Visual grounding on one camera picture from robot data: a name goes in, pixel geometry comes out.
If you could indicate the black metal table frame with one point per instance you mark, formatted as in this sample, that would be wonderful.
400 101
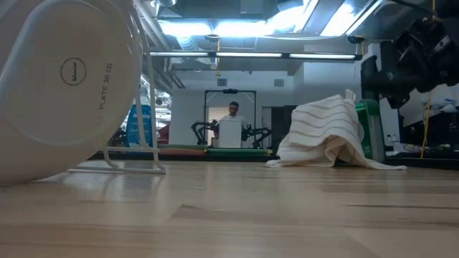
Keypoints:
215 158

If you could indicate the teal plate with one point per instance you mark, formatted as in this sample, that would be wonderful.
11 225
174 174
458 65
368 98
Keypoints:
183 146

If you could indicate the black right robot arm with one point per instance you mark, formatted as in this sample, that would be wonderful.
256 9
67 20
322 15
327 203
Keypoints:
450 53

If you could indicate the white striped dish towel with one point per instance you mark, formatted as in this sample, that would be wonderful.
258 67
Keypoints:
322 132

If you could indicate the person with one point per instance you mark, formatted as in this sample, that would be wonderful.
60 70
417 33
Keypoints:
234 107

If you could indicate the white box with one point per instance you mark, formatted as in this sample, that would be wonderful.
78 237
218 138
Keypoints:
229 134

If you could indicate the red plate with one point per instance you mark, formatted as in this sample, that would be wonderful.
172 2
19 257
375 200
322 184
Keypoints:
183 152

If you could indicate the linear ceiling light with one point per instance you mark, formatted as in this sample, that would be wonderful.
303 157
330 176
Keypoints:
251 54

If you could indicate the black background gantry frame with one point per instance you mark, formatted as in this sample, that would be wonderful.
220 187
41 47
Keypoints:
229 91

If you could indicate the blue-patterned plate with white underside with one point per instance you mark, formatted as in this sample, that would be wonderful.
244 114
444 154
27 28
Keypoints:
71 107

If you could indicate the ceiling light panel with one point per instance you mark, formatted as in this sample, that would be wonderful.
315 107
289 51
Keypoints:
251 27

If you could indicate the wall vent grille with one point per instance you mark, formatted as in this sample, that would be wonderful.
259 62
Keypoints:
221 82
279 82

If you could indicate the blue dish soap bottle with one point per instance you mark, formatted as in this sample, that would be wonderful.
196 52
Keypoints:
146 125

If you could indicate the dark cabinet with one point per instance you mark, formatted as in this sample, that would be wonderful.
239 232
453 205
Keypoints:
281 125

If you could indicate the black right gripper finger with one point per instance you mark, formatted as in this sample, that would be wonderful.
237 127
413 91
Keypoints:
398 99
370 75

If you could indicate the black background robot arm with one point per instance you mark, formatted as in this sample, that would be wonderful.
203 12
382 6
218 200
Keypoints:
258 134
201 130

